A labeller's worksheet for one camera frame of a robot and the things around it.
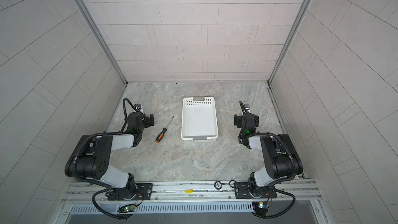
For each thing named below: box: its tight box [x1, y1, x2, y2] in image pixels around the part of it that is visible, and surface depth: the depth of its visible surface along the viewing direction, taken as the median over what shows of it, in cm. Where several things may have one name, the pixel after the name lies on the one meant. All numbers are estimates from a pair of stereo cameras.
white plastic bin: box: [180, 96, 219, 144], surface depth 99 cm
